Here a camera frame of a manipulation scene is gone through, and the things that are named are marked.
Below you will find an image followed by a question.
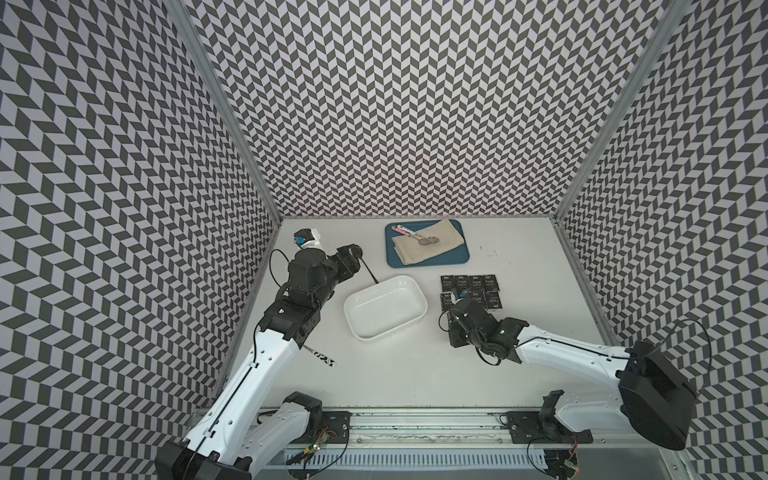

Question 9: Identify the black tissue pack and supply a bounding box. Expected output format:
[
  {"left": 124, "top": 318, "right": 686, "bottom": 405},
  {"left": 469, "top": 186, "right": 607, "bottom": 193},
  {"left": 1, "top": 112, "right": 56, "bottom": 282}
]
[
  {"left": 454, "top": 275, "right": 470, "bottom": 293},
  {"left": 449, "top": 327, "right": 468, "bottom": 348},
  {"left": 440, "top": 275, "right": 456, "bottom": 292},
  {"left": 484, "top": 291, "right": 503, "bottom": 310},
  {"left": 470, "top": 292, "right": 486, "bottom": 307},
  {"left": 468, "top": 275, "right": 485, "bottom": 292},
  {"left": 483, "top": 274, "right": 500, "bottom": 292},
  {"left": 440, "top": 292, "right": 454, "bottom": 312}
]

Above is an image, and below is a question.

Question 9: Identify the white plastic storage box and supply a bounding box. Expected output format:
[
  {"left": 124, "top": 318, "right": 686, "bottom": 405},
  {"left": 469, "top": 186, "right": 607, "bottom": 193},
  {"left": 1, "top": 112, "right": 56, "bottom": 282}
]
[{"left": 343, "top": 275, "right": 428, "bottom": 342}]

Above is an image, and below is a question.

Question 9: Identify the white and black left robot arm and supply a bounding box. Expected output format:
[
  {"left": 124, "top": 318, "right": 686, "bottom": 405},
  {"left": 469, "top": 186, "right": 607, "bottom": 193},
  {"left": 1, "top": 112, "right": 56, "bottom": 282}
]
[{"left": 155, "top": 239, "right": 363, "bottom": 479}]

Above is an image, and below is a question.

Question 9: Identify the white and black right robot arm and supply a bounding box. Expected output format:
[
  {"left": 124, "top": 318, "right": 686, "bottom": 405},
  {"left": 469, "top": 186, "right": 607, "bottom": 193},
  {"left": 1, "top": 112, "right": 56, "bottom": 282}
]
[{"left": 443, "top": 297, "right": 698, "bottom": 451}]

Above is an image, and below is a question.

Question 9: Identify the black metal spoon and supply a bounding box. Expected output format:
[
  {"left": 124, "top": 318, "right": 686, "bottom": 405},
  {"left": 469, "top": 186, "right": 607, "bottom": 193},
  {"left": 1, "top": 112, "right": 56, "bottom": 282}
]
[{"left": 359, "top": 257, "right": 380, "bottom": 284}]

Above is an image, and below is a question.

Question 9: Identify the beige folded cloth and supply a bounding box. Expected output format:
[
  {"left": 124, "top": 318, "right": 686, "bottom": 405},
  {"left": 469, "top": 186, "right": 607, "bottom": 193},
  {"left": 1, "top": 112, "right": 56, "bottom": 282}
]
[{"left": 392, "top": 219, "right": 465, "bottom": 266}]

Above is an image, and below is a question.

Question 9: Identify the teal plastic tray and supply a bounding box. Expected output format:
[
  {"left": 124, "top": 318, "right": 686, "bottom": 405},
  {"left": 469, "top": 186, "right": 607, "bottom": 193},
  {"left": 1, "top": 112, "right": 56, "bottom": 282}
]
[{"left": 385, "top": 219, "right": 470, "bottom": 269}]

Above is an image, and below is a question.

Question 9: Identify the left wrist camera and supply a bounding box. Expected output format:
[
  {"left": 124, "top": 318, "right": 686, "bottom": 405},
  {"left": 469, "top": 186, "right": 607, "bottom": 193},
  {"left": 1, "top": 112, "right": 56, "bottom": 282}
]
[{"left": 293, "top": 228, "right": 323, "bottom": 250}]

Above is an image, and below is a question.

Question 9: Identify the pink handled spoon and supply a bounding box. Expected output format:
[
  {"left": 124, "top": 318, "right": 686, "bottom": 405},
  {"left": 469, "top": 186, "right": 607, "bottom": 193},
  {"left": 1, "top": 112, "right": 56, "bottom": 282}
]
[{"left": 393, "top": 225, "right": 430, "bottom": 245}]

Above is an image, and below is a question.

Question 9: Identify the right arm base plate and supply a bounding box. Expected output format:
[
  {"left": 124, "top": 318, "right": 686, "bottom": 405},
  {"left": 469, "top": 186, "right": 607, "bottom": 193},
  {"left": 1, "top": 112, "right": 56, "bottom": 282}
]
[{"left": 502, "top": 410, "right": 594, "bottom": 445}]

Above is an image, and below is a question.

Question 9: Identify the aluminium front rail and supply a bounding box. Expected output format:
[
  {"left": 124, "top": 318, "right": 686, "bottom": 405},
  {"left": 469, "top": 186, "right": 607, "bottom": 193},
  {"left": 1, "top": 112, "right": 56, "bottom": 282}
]
[{"left": 257, "top": 407, "right": 685, "bottom": 451}]

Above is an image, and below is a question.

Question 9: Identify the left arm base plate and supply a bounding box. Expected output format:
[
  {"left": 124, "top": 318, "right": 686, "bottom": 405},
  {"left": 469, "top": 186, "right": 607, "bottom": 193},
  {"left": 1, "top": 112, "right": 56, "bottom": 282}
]
[{"left": 291, "top": 410, "right": 351, "bottom": 446}]

